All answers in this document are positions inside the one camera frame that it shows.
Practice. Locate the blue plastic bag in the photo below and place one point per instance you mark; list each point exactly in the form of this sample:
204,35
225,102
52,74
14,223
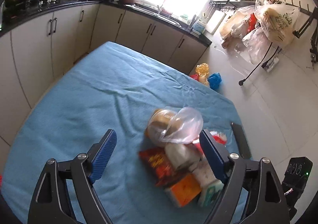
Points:
214,81

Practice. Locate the white tube bottle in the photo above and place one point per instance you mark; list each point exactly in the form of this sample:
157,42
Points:
187,157

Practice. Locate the red white crumpled wrapper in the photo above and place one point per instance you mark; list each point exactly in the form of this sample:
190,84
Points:
218,137

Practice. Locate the orange medicine box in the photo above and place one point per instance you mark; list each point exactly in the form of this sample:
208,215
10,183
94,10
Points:
184,191

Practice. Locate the yellow plastic bag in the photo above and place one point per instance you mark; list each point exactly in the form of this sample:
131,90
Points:
202,70

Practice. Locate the hanging plastic bags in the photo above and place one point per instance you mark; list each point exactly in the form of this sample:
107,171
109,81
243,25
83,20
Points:
259,26

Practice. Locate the blue towel tablecloth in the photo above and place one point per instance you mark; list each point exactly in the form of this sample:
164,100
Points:
112,88

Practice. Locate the clear plastic bag with bun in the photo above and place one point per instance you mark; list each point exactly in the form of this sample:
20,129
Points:
168,126

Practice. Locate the lower kitchen cabinets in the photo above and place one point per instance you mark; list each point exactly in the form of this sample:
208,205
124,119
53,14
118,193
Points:
43,47

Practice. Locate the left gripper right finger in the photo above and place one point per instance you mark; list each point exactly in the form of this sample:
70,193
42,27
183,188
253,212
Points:
265,202

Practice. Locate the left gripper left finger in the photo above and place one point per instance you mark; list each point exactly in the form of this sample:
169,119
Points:
51,202

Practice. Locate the teal tissue pack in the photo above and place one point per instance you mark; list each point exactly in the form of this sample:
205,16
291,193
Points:
210,194

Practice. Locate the red orange chip bag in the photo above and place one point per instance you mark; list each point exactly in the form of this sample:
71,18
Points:
161,167

